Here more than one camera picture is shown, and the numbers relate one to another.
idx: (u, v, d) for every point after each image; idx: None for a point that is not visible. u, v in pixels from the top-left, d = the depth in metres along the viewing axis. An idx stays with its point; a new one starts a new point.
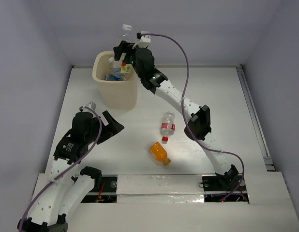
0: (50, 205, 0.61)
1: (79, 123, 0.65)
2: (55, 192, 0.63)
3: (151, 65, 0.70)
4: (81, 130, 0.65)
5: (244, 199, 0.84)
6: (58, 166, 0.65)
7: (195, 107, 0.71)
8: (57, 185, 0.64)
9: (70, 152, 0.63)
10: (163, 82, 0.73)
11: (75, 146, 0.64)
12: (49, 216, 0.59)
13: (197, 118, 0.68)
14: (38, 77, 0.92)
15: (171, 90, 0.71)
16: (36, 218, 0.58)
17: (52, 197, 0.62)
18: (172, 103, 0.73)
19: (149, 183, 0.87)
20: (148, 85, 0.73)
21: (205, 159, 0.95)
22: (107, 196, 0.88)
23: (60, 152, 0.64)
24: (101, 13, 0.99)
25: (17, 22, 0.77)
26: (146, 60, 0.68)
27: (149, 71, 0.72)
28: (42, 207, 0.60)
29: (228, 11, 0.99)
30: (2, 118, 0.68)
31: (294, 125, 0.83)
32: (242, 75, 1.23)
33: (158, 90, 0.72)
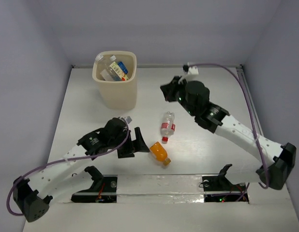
0: (50, 179, 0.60)
1: (111, 126, 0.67)
2: (60, 170, 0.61)
3: (206, 99, 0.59)
4: (109, 133, 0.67)
5: (244, 199, 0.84)
6: (77, 151, 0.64)
7: (276, 147, 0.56)
8: (66, 166, 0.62)
9: (92, 146, 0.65)
10: (225, 118, 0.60)
11: (98, 144, 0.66)
12: (42, 187, 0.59)
13: (284, 163, 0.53)
14: (38, 77, 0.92)
15: (236, 127, 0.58)
16: (32, 182, 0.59)
17: (56, 173, 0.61)
18: (241, 143, 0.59)
19: (149, 183, 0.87)
20: (204, 123, 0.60)
21: (205, 159, 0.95)
22: (107, 196, 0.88)
23: (83, 141, 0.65)
24: (101, 13, 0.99)
25: (17, 23, 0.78)
26: (201, 95, 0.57)
27: (204, 108, 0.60)
28: (43, 177, 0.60)
29: (228, 11, 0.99)
30: (1, 117, 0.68)
31: (294, 126, 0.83)
32: (242, 75, 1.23)
33: (221, 128, 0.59)
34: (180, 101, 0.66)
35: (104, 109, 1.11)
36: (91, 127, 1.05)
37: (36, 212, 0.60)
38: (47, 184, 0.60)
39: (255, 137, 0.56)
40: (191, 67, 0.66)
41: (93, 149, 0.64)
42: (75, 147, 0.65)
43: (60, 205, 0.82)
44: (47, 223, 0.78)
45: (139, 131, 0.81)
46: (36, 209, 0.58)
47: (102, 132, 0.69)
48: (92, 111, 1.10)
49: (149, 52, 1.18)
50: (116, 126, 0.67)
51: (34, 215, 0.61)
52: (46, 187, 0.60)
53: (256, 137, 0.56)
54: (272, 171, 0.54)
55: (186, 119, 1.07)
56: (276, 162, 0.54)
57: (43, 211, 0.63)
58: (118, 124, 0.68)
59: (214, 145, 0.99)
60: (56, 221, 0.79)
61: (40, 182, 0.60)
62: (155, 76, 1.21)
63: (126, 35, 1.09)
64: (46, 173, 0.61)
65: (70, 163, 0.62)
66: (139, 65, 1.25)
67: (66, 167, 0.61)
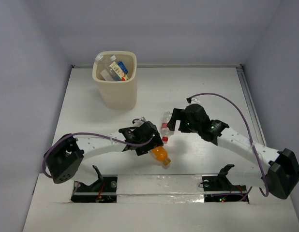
0: (94, 147, 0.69)
1: (146, 127, 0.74)
2: (104, 144, 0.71)
3: (203, 116, 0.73)
4: (143, 133, 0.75)
5: (244, 199, 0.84)
6: (117, 135, 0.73)
7: (272, 152, 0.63)
8: (109, 142, 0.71)
9: (128, 139, 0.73)
10: (224, 130, 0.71)
11: (133, 140, 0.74)
12: (87, 151, 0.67)
13: (278, 165, 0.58)
14: (38, 77, 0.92)
15: (234, 137, 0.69)
16: (80, 143, 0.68)
17: (100, 144, 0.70)
18: (241, 151, 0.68)
19: (149, 183, 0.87)
20: (208, 137, 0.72)
21: (205, 159, 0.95)
22: (107, 196, 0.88)
23: (124, 131, 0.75)
24: (101, 13, 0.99)
25: (17, 23, 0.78)
26: (196, 112, 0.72)
27: (205, 124, 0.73)
28: (90, 142, 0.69)
29: (228, 11, 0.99)
30: (2, 117, 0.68)
31: (294, 126, 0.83)
32: (242, 75, 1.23)
33: (221, 139, 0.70)
34: (189, 125, 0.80)
35: (104, 109, 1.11)
36: (91, 127, 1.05)
37: (64, 175, 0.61)
38: (90, 151, 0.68)
39: (251, 143, 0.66)
40: (194, 99, 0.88)
41: (129, 139, 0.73)
42: (116, 132, 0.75)
43: (60, 205, 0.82)
44: (47, 223, 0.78)
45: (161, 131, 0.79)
46: (69, 170, 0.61)
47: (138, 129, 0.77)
48: (92, 111, 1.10)
49: (149, 52, 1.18)
50: (151, 128, 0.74)
51: (60, 179, 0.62)
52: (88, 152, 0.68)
53: (252, 143, 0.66)
54: (270, 174, 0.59)
55: None
56: (271, 164, 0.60)
57: (67, 178, 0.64)
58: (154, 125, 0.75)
59: (214, 145, 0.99)
60: (56, 221, 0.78)
61: (86, 146, 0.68)
62: (155, 76, 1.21)
63: (126, 35, 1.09)
64: (92, 140, 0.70)
65: (112, 142, 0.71)
66: (139, 65, 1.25)
67: (108, 143, 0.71)
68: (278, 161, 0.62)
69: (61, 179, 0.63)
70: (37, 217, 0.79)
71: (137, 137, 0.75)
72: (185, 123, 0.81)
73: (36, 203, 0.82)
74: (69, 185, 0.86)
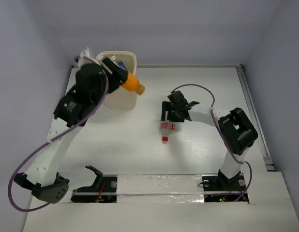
0: (45, 167, 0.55)
1: (81, 78, 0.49)
2: (51, 154, 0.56)
3: (181, 98, 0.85)
4: (85, 88, 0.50)
5: (244, 199, 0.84)
6: (57, 126, 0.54)
7: (225, 112, 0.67)
8: (53, 148, 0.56)
9: (71, 112, 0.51)
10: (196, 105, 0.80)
11: (77, 108, 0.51)
12: (43, 177, 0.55)
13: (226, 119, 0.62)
14: (38, 77, 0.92)
15: (200, 107, 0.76)
16: (31, 176, 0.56)
17: (48, 160, 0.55)
18: (205, 119, 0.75)
19: (149, 183, 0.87)
20: (183, 114, 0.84)
21: (204, 159, 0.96)
22: (107, 197, 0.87)
23: (60, 111, 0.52)
24: (101, 13, 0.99)
25: (17, 22, 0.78)
26: (173, 95, 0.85)
27: (182, 104, 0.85)
28: (37, 167, 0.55)
29: (228, 12, 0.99)
30: (2, 117, 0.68)
31: (294, 125, 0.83)
32: (242, 75, 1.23)
33: (190, 111, 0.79)
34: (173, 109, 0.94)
35: (104, 109, 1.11)
36: (91, 127, 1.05)
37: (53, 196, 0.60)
38: (44, 174, 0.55)
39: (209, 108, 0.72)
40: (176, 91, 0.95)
41: (73, 118, 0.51)
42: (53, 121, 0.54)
43: (60, 205, 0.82)
44: (47, 223, 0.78)
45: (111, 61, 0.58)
46: (50, 194, 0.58)
47: (76, 90, 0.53)
48: None
49: (148, 53, 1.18)
50: (89, 77, 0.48)
51: (57, 197, 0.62)
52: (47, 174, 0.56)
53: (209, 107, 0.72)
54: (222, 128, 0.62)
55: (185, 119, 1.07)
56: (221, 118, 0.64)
57: (64, 193, 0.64)
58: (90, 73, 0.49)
59: (214, 145, 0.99)
60: (56, 221, 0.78)
61: (37, 174, 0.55)
62: (155, 76, 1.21)
63: (126, 35, 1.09)
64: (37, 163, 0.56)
65: (56, 143, 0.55)
66: (139, 65, 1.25)
67: (54, 150, 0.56)
68: (232, 119, 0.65)
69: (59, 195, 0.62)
70: (36, 217, 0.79)
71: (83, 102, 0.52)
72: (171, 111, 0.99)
73: (36, 203, 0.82)
74: None
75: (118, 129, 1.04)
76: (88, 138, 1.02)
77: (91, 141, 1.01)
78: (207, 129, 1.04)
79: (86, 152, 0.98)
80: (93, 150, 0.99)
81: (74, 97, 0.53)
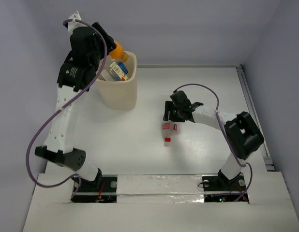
0: (63, 134, 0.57)
1: (77, 41, 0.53)
2: (66, 122, 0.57)
3: (184, 99, 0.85)
4: (83, 51, 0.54)
5: (244, 199, 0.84)
6: (64, 94, 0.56)
7: (231, 115, 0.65)
8: (65, 116, 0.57)
9: (75, 77, 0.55)
10: (199, 107, 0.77)
11: (80, 70, 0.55)
12: (63, 145, 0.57)
13: (232, 124, 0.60)
14: (37, 77, 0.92)
15: (204, 109, 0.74)
16: (50, 146, 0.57)
17: (64, 126, 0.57)
18: (210, 122, 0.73)
19: (149, 183, 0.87)
20: (186, 115, 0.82)
21: (205, 159, 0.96)
22: (107, 196, 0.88)
23: (64, 78, 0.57)
24: (101, 13, 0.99)
25: (17, 22, 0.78)
26: (176, 95, 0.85)
27: (185, 105, 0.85)
28: (55, 136, 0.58)
29: (228, 11, 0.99)
30: (2, 117, 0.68)
31: (294, 125, 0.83)
32: (242, 75, 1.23)
33: (195, 113, 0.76)
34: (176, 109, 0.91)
35: (104, 109, 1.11)
36: (91, 127, 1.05)
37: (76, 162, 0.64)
38: (63, 141, 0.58)
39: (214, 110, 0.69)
40: None
41: (78, 81, 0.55)
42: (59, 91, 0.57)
43: (60, 205, 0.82)
44: (47, 223, 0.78)
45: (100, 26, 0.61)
46: (72, 159, 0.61)
47: (74, 57, 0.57)
48: (92, 111, 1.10)
49: (148, 53, 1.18)
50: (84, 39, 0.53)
51: (77, 164, 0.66)
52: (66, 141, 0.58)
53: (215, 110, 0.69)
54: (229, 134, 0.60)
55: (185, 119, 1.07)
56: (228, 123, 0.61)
57: (82, 160, 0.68)
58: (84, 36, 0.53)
59: (214, 145, 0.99)
60: (56, 221, 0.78)
61: (58, 143, 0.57)
62: (154, 76, 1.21)
63: (126, 35, 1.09)
64: (54, 132, 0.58)
65: (68, 110, 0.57)
66: (139, 65, 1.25)
67: (66, 117, 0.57)
68: (238, 123, 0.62)
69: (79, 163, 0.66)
70: (36, 217, 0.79)
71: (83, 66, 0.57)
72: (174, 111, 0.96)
73: (36, 203, 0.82)
74: (69, 186, 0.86)
75: (118, 129, 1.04)
76: (88, 137, 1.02)
77: (91, 141, 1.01)
78: (207, 129, 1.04)
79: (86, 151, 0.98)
80: (93, 150, 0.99)
81: (73, 63, 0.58)
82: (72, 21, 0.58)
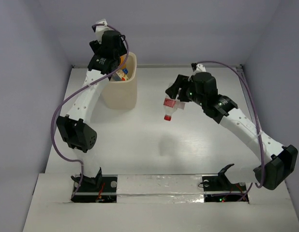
0: (85, 106, 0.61)
1: (108, 38, 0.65)
2: (90, 95, 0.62)
3: (213, 89, 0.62)
4: (112, 46, 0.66)
5: (244, 199, 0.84)
6: (92, 75, 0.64)
7: (276, 146, 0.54)
8: (91, 91, 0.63)
9: (103, 64, 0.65)
10: (232, 110, 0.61)
11: (108, 61, 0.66)
12: (84, 115, 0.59)
13: (281, 162, 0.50)
14: (38, 77, 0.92)
15: (241, 120, 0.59)
16: (72, 116, 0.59)
17: (88, 99, 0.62)
18: (243, 137, 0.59)
19: (149, 183, 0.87)
20: (212, 112, 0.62)
21: (205, 159, 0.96)
22: (107, 196, 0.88)
23: (93, 66, 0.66)
24: (101, 13, 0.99)
25: (17, 22, 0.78)
26: (206, 82, 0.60)
27: (211, 97, 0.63)
28: (78, 107, 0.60)
29: (228, 11, 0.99)
30: (2, 116, 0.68)
31: (295, 125, 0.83)
32: (242, 75, 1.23)
33: (226, 119, 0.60)
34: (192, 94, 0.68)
35: (105, 109, 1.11)
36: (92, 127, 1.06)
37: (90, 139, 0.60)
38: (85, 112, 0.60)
39: (258, 132, 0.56)
40: (199, 65, 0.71)
41: (105, 68, 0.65)
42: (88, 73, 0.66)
43: (60, 205, 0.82)
44: (47, 223, 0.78)
45: None
46: (89, 135, 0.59)
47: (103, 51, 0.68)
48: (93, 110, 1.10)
49: (148, 53, 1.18)
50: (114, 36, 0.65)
51: (90, 143, 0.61)
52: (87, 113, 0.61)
53: (259, 132, 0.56)
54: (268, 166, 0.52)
55: (185, 119, 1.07)
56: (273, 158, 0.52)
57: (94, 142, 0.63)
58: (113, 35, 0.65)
59: (214, 145, 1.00)
60: (56, 221, 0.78)
61: (80, 112, 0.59)
62: (154, 76, 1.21)
63: (126, 36, 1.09)
64: (78, 104, 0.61)
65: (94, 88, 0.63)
66: (139, 65, 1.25)
67: (92, 92, 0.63)
68: None
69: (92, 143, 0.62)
70: (36, 216, 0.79)
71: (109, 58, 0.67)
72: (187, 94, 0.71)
73: (36, 203, 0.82)
74: (69, 185, 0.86)
75: (118, 129, 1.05)
76: None
77: None
78: (207, 128, 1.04)
79: None
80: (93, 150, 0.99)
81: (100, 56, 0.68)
82: (102, 26, 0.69)
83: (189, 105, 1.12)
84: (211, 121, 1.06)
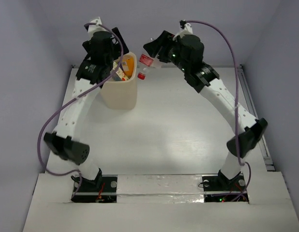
0: (74, 122, 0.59)
1: (96, 42, 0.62)
2: (79, 109, 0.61)
3: (199, 57, 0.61)
4: (101, 51, 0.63)
5: (244, 199, 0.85)
6: (80, 85, 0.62)
7: (250, 119, 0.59)
8: (80, 104, 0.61)
9: (93, 72, 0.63)
10: (214, 80, 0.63)
11: (97, 68, 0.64)
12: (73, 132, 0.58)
13: (253, 134, 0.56)
14: (37, 77, 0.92)
15: (222, 92, 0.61)
16: (60, 132, 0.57)
17: (77, 113, 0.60)
18: (220, 108, 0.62)
19: (149, 183, 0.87)
20: (193, 80, 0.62)
21: (205, 159, 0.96)
22: (107, 197, 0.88)
23: (82, 74, 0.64)
24: (101, 13, 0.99)
25: (17, 22, 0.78)
26: (195, 49, 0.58)
27: (195, 64, 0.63)
28: (66, 123, 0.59)
29: (228, 11, 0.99)
30: (2, 116, 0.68)
31: (294, 125, 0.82)
32: (242, 75, 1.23)
33: (207, 90, 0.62)
34: (175, 57, 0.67)
35: (104, 109, 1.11)
36: (92, 127, 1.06)
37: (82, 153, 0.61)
38: (74, 128, 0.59)
39: (235, 105, 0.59)
40: (187, 24, 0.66)
41: (95, 76, 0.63)
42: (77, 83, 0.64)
43: (60, 204, 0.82)
44: (47, 223, 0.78)
45: None
46: (79, 150, 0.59)
47: (93, 56, 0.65)
48: (92, 110, 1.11)
49: None
50: (102, 41, 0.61)
51: (81, 157, 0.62)
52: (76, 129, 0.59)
53: (236, 105, 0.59)
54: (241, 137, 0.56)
55: (185, 119, 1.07)
56: (246, 130, 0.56)
57: (86, 155, 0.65)
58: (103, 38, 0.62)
59: (214, 145, 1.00)
60: (56, 221, 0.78)
61: (68, 129, 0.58)
62: (154, 76, 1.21)
63: (126, 35, 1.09)
64: (67, 119, 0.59)
65: (82, 100, 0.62)
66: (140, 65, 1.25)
67: (80, 106, 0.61)
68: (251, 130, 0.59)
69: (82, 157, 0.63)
70: (36, 216, 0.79)
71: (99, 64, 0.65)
72: (170, 54, 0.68)
73: (36, 203, 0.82)
74: (69, 186, 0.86)
75: (118, 129, 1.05)
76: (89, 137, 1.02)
77: (92, 141, 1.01)
78: (207, 128, 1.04)
79: None
80: (93, 150, 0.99)
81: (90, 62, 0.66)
82: (95, 25, 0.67)
83: (189, 105, 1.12)
84: (211, 121, 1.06)
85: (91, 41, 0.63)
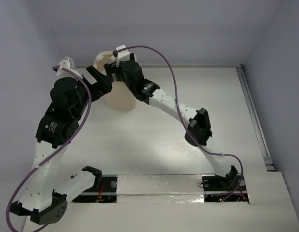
0: (39, 192, 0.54)
1: (57, 94, 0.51)
2: (43, 179, 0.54)
3: (140, 76, 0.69)
4: (65, 104, 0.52)
5: (244, 199, 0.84)
6: (42, 150, 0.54)
7: (192, 111, 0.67)
8: (43, 172, 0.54)
9: (53, 133, 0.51)
10: (156, 91, 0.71)
11: (60, 125, 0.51)
12: (39, 204, 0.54)
13: (197, 122, 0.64)
14: (37, 77, 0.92)
15: (164, 98, 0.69)
16: (26, 204, 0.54)
17: (41, 182, 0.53)
18: (167, 110, 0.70)
19: (149, 183, 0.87)
20: (141, 97, 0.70)
21: (204, 159, 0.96)
22: (107, 196, 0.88)
23: (43, 132, 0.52)
24: (101, 13, 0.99)
25: (17, 22, 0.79)
26: (133, 71, 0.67)
27: (139, 82, 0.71)
28: (31, 194, 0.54)
29: (227, 11, 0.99)
30: (2, 116, 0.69)
31: (294, 125, 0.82)
32: (242, 75, 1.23)
33: (152, 99, 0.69)
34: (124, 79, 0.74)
35: (104, 110, 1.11)
36: (91, 127, 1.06)
37: (58, 210, 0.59)
38: (39, 199, 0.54)
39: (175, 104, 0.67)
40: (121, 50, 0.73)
41: (57, 137, 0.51)
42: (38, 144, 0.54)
43: None
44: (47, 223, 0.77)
45: (96, 70, 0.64)
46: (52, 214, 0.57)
47: (56, 109, 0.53)
48: (92, 111, 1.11)
49: (148, 53, 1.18)
50: (66, 92, 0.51)
51: (57, 215, 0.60)
52: (43, 198, 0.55)
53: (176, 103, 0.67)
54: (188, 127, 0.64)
55: None
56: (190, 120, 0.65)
57: (64, 210, 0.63)
58: (66, 90, 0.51)
59: None
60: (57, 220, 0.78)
61: (34, 202, 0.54)
62: (154, 76, 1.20)
63: (126, 36, 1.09)
64: (31, 189, 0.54)
65: (46, 166, 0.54)
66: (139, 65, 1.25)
67: (44, 174, 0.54)
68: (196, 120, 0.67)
69: (60, 214, 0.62)
70: None
71: (64, 120, 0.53)
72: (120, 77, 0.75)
73: None
74: None
75: (118, 129, 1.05)
76: (89, 137, 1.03)
77: (92, 141, 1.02)
78: None
79: (85, 152, 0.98)
80: (92, 150, 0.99)
81: (53, 116, 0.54)
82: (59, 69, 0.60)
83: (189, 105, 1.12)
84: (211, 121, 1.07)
85: (51, 95, 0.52)
